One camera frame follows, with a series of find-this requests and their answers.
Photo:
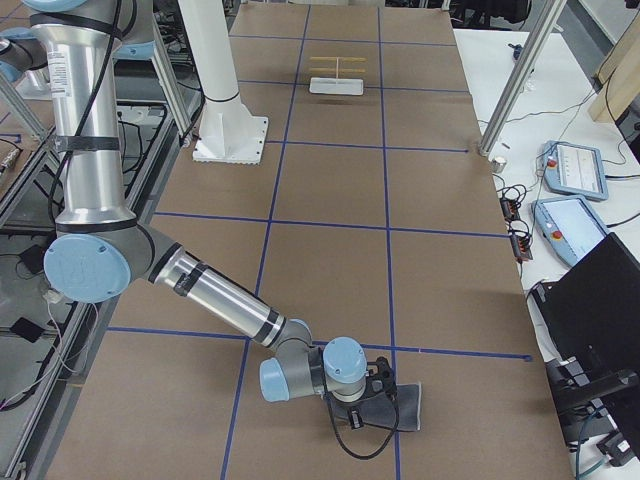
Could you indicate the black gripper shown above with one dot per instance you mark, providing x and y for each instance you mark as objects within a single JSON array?
[{"x": 348, "y": 406}]

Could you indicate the grey terry towel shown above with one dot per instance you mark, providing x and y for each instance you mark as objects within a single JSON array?
[{"x": 379, "y": 411}]

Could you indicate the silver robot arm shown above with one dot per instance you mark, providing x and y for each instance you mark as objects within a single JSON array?
[{"x": 101, "y": 247}]

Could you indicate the white wooden towel rack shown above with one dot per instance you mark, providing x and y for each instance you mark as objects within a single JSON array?
[{"x": 337, "y": 79}]

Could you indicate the black laptop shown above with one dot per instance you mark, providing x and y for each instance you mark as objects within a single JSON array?
[{"x": 592, "y": 312}]

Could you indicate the lower teach pendant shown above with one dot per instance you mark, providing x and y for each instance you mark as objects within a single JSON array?
[{"x": 571, "y": 226}]

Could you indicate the teach pendant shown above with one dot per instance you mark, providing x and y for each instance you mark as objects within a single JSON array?
[
  {"x": 571, "y": 226},
  {"x": 574, "y": 169}
]

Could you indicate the upper teach pendant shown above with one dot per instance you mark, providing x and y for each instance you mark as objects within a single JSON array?
[{"x": 574, "y": 169}]

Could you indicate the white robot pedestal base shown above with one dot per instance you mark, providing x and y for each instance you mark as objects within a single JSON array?
[{"x": 228, "y": 132}]

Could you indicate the aluminium frame post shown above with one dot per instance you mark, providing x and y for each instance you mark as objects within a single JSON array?
[{"x": 532, "y": 48}]

